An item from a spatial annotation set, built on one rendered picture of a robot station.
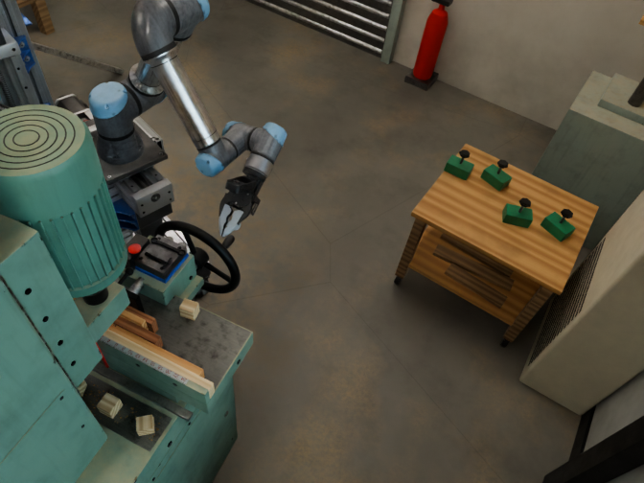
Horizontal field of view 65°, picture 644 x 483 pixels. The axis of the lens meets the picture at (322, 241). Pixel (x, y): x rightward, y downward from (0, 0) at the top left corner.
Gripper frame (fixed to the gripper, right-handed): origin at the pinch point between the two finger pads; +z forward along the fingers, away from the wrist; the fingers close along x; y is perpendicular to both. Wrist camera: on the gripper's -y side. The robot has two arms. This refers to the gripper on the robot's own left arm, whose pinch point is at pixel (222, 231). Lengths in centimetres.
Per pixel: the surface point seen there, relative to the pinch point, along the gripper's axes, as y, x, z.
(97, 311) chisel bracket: -35.8, 3.0, 29.0
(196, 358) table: -17.7, -15.3, 31.5
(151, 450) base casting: -19, -16, 54
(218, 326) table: -12.8, -14.9, 23.1
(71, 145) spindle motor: -71, -1, 3
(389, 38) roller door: 192, 28, -190
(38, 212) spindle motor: -69, 0, 14
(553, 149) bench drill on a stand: 116, -93, -115
